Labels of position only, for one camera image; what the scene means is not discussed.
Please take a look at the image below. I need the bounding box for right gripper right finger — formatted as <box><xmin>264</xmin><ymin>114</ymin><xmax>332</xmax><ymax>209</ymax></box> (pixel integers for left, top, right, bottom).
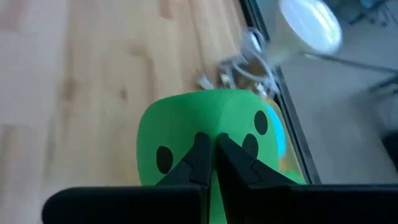
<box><xmin>216</xmin><ymin>132</ymin><xmax>398</xmax><ymax>224</ymax></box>

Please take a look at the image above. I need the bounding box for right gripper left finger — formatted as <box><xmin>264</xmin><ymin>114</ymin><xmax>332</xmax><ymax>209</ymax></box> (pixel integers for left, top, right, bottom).
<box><xmin>42</xmin><ymin>132</ymin><xmax>215</xmax><ymax>224</ymax></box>

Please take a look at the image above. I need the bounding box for large green foam die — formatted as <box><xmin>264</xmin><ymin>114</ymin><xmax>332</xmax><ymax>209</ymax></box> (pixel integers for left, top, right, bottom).
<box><xmin>278</xmin><ymin>169</ymin><xmax>308</xmax><ymax>185</ymax></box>
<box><xmin>136</xmin><ymin>88</ymin><xmax>280</xmax><ymax>224</ymax></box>

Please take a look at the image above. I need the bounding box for large teal foam die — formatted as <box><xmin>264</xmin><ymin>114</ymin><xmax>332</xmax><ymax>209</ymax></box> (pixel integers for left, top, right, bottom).
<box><xmin>264</xmin><ymin>103</ymin><xmax>287</xmax><ymax>160</ymax></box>

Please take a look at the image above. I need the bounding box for yellow translucent plastic bin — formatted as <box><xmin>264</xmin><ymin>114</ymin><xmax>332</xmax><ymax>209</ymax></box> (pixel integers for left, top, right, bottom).
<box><xmin>262</xmin><ymin>95</ymin><xmax>308</xmax><ymax>185</ymax></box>

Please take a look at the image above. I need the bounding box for white mushroom table lamp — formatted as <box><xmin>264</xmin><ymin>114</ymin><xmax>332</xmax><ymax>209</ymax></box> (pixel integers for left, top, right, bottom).
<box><xmin>266</xmin><ymin>0</ymin><xmax>343</xmax><ymax>65</ymax></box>

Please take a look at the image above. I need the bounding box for black aluminium table frame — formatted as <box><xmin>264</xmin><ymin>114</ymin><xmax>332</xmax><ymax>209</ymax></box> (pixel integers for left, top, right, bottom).
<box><xmin>238</xmin><ymin>0</ymin><xmax>323</xmax><ymax>185</ymax></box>

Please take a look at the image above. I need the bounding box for white lamp cable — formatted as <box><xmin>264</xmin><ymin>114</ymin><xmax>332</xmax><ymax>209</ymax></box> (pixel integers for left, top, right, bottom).
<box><xmin>195</xmin><ymin>27</ymin><xmax>282</xmax><ymax>99</ymax></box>

